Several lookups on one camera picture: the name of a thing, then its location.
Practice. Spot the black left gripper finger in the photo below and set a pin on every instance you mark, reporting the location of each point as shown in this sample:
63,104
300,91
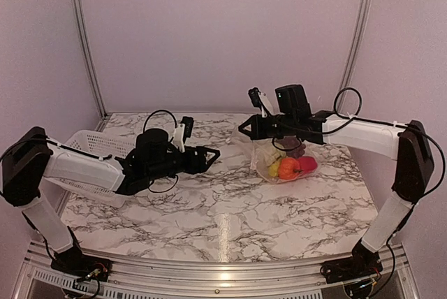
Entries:
208,153
204,163

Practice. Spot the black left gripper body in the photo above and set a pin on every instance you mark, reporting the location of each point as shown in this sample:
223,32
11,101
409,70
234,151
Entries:
188,166

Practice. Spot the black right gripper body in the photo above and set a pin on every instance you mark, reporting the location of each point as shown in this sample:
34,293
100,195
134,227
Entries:
269,131

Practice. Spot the clear zip top bag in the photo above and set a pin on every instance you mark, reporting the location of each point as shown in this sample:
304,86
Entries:
277,161

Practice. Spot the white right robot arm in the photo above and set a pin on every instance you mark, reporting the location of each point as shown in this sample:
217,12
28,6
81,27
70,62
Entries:
408,145

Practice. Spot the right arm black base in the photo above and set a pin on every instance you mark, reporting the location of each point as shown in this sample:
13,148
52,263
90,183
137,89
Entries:
363,261

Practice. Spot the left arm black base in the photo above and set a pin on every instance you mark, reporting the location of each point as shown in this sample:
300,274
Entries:
74,262

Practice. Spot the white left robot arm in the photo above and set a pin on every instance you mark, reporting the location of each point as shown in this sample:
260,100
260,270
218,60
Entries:
36,157

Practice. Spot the purple fake grapes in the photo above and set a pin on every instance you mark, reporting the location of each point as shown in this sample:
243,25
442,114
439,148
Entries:
291,146

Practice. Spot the yellow fake lemon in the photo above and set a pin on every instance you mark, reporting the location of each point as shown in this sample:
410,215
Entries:
273,169

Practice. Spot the orange fake carrot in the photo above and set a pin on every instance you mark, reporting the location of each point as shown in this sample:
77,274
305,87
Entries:
289,169

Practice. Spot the red fake pepper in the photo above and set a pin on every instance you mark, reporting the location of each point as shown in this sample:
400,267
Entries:
308,164

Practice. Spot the white perforated plastic basket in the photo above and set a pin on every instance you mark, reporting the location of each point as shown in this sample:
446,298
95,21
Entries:
87,165

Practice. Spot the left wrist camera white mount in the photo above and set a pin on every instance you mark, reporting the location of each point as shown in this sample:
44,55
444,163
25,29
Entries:
182,131

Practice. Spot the left aluminium corner post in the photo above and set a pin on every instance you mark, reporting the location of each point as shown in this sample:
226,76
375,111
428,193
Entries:
88,59

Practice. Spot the aluminium corner post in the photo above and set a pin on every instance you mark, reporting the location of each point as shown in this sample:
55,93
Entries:
88,59
359,30

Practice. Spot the right aluminium corner post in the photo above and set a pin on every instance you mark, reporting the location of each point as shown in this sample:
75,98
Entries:
359,30

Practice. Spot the aluminium front rail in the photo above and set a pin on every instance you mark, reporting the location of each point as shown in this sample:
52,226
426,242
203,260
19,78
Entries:
135,277

